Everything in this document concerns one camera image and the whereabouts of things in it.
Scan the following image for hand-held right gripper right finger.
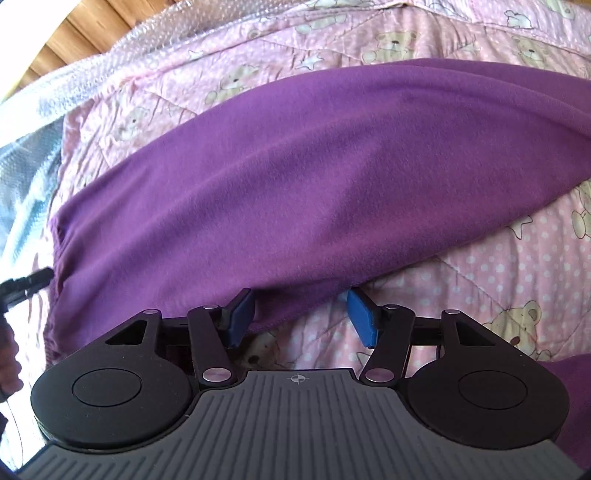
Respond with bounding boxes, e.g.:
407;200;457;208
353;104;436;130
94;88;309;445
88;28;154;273
346;287;498;387

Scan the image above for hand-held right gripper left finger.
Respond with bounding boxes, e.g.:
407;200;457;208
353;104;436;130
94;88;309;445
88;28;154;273
105;288;256;386

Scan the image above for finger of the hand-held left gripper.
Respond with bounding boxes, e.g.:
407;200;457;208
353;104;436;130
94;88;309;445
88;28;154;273
0;268;52;308

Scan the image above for purple fleece pants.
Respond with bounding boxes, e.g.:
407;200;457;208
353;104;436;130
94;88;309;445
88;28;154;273
45;58;591;480

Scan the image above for person's left hand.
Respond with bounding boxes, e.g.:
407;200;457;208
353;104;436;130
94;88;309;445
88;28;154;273
0;323;24;398

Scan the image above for clear bubble wrap sheet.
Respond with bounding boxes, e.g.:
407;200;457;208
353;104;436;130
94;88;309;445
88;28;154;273
0;0;407;296

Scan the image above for pink bear print blanket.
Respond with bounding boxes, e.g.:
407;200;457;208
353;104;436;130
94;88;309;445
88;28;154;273
46;0;591;370

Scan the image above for wooden plank board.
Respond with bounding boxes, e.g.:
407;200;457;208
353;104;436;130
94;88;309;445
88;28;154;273
28;0;178;88

